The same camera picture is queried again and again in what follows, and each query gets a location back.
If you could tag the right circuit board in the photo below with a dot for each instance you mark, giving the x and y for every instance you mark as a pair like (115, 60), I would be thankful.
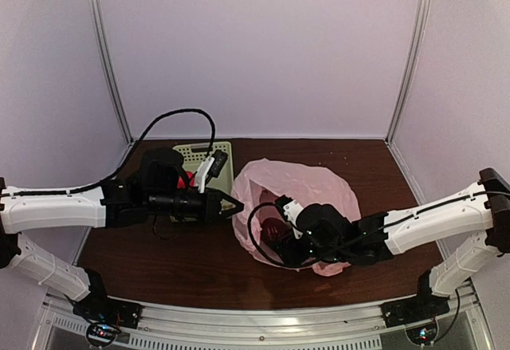
(423, 334)

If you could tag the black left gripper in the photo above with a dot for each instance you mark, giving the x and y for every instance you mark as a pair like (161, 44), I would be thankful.
(213, 206)

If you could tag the circuit board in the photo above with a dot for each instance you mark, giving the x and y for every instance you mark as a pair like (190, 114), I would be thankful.
(423, 334)
(100, 334)

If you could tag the dark red apple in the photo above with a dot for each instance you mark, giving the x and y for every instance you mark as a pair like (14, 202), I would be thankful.
(273, 230)

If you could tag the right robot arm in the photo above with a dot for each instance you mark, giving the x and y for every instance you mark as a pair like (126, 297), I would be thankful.
(321, 234)

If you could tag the aluminium frame post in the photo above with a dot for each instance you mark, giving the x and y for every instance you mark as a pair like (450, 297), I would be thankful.
(418, 33)
(108, 70)

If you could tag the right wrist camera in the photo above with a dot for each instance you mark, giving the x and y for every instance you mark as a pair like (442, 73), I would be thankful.
(288, 208)

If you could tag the pink plastic bag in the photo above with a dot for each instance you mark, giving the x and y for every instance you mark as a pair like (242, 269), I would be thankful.
(266, 180)

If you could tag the green perforated plastic basket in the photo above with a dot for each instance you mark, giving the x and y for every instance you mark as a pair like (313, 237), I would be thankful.
(187, 200)

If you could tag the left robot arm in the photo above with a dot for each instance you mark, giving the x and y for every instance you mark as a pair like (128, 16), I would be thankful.
(160, 187)

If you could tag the left circuit board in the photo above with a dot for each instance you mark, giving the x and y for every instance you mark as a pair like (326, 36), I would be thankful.
(100, 334)

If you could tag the right aluminium frame post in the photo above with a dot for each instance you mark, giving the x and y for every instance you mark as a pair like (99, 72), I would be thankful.
(418, 33)

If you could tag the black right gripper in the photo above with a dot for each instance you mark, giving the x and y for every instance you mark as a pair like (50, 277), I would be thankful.
(288, 253)

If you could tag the left aluminium frame post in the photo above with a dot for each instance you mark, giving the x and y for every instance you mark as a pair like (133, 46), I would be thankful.
(108, 70)

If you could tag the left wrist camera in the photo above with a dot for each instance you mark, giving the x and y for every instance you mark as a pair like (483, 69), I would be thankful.
(210, 168)

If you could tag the front aluminium rail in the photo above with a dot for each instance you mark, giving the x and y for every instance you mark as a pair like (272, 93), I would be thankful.
(360, 326)

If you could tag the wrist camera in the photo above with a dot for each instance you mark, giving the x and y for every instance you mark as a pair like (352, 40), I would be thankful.
(210, 168)
(288, 208)

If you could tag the pink red apple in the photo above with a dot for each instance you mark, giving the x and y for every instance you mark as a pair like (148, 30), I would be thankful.
(188, 182)

